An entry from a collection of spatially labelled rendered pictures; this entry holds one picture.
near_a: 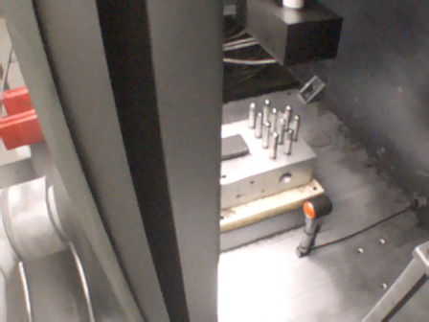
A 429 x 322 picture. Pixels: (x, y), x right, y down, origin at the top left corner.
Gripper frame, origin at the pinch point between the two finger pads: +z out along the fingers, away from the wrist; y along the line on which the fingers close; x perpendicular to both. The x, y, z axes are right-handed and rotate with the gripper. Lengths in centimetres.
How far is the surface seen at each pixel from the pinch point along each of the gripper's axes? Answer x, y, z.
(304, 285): -14.8, -9.5, 5.7
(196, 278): -22.9, 18.7, -9.9
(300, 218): -6.4, -7.3, 9.1
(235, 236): -6.4, -6.3, -0.6
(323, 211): -11.5, 1.0, 7.7
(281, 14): -2.2, 19.9, 5.1
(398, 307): -26.1, 9.3, 3.5
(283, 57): -4.1, 16.5, 4.7
